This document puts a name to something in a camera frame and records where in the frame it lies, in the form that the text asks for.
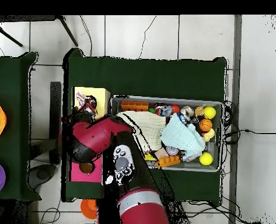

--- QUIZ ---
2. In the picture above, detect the colourful patterned cloth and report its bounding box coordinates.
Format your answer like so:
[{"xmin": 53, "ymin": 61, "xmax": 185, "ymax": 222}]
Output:
[{"xmin": 75, "ymin": 91, "xmax": 88, "ymax": 109}]

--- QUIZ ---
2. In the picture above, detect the wooden box with three holes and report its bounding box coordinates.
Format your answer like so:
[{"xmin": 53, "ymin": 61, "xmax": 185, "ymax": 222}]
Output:
[{"xmin": 68, "ymin": 86, "xmax": 111, "ymax": 183}]

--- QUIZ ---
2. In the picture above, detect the black upright panel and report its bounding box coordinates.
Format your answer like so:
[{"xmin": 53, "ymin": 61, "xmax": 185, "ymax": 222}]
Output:
[{"xmin": 50, "ymin": 81, "xmax": 62, "ymax": 165}]

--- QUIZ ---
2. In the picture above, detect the orange flat building brick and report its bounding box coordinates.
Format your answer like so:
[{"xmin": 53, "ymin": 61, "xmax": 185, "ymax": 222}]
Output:
[{"xmin": 120, "ymin": 100, "xmax": 149, "ymax": 112}]

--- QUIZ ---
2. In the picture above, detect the dark green tablecloth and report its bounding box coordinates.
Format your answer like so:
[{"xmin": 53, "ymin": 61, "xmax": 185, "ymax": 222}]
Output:
[
  {"xmin": 61, "ymin": 47, "xmax": 228, "ymax": 207},
  {"xmin": 0, "ymin": 51, "xmax": 42, "ymax": 202}
]

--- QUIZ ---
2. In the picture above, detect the cream waffle cloth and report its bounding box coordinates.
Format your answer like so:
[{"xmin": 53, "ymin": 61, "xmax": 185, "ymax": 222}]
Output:
[{"xmin": 116, "ymin": 110, "xmax": 167, "ymax": 155}]

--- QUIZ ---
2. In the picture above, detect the black tripod stand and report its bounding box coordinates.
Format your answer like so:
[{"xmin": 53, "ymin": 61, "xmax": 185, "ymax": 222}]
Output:
[{"xmin": 0, "ymin": 15, "xmax": 79, "ymax": 47}]

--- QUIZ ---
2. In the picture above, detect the grey rounded floor base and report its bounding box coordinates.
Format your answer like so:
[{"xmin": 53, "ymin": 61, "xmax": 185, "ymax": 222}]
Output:
[{"xmin": 27, "ymin": 163, "xmax": 57, "ymax": 190}]

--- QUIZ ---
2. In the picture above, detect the light blue waffle cloth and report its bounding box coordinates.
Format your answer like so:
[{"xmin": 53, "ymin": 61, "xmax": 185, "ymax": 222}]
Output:
[{"xmin": 159, "ymin": 113, "xmax": 206, "ymax": 162}]

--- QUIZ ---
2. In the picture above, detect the orange studded building block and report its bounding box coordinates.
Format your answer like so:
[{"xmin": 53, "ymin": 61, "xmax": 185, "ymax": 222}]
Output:
[{"xmin": 156, "ymin": 155, "xmax": 181, "ymax": 168}]

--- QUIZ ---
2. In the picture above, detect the crushed silver can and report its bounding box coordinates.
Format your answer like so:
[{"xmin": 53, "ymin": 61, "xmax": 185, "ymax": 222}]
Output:
[{"xmin": 180, "ymin": 105, "xmax": 195, "ymax": 122}]

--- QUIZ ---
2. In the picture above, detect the orange cup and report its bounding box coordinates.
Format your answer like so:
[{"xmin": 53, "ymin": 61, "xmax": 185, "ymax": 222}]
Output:
[{"xmin": 80, "ymin": 199, "xmax": 99, "ymax": 220}]

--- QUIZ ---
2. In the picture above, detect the orange toy basketball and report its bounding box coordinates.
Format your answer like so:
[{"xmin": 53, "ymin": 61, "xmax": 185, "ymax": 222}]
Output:
[{"xmin": 199, "ymin": 118, "xmax": 213, "ymax": 132}]

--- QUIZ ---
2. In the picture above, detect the yellow ball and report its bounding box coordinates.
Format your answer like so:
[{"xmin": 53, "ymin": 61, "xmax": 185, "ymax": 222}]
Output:
[
  {"xmin": 203, "ymin": 106, "xmax": 217, "ymax": 120},
  {"xmin": 199, "ymin": 152, "xmax": 214, "ymax": 166}
]

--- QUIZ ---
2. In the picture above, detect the yellow plush toy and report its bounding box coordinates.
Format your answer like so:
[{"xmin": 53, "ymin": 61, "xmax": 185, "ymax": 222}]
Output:
[{"xmin": 202, "ymin": 128, "xmax": 216, "ymax": 142}]

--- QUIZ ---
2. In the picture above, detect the wire mesh bin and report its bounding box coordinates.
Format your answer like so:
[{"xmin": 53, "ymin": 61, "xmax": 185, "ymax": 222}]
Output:
[{"xmin": 109, "ymin": 94, "xmax": 223, "ymax": 173}]

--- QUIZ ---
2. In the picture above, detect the black power cable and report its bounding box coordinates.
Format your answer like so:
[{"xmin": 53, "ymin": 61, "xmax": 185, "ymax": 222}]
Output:
[{"xmin": 223, "ymin": 129, "xmax": 276, "ymax": 144}]

